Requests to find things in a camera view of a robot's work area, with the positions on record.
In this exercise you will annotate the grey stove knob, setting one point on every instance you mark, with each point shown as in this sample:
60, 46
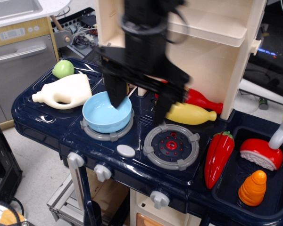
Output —
159, 199
75, 161
102, 172

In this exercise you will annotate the black computer case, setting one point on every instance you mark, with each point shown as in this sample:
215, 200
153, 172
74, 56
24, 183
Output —
10, 172

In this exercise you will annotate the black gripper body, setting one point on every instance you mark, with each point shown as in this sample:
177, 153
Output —
143, 61

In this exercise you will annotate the red toy meat slice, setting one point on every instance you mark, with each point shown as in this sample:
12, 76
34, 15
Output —
258, 151

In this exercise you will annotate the orange toy carrot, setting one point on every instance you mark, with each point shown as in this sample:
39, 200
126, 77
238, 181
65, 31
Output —
253, 189

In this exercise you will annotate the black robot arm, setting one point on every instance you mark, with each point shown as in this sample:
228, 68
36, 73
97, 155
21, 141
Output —
148, 14

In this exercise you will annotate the cream toy kitchen shelf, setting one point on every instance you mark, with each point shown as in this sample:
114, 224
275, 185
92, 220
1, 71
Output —
211, 41

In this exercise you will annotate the red toy ketchup bottle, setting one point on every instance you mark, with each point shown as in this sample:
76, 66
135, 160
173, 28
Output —
193, 97

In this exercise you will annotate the grey middle stove knob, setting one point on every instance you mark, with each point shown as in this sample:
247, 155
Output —
102, 172

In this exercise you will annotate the yellow toy bottle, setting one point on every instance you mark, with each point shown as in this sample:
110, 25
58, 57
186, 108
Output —
189, 114

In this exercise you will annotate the grey oval button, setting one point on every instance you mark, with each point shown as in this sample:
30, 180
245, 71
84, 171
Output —
126, 151

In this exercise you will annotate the red toy chili pepper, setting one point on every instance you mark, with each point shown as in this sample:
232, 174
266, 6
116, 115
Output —
218, 154

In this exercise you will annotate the small green can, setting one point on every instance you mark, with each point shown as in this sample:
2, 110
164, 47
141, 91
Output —
263, 104

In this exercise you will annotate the black monitor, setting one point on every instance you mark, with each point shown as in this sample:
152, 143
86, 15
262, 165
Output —
266, 67

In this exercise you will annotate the cream toy milk jug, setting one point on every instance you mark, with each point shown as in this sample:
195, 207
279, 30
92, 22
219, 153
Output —
66, 93

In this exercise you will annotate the green toy apple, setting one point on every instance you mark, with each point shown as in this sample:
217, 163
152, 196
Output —
63, 68

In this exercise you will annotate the grey right stove knob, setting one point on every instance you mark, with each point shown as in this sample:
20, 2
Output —
159, 199

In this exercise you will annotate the toy dishwasher wooden cabinet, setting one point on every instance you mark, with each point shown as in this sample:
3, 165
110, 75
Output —
27, 46

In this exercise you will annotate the aluminium frame rail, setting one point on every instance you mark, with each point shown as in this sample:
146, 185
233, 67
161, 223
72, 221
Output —
64, 206

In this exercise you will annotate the light blue plastic bowl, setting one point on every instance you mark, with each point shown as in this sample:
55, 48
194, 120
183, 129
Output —
103, 117

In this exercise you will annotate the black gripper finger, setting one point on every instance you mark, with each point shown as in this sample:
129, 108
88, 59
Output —
166, 98
116, 87

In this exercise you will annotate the grey left stove knob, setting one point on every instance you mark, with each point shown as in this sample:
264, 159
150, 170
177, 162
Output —
75, 161

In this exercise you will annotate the electronics board with wires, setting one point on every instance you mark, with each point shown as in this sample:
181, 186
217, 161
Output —
76, 35

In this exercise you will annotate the navy toy kitchen counter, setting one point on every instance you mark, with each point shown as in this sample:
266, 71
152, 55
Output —
169, 159

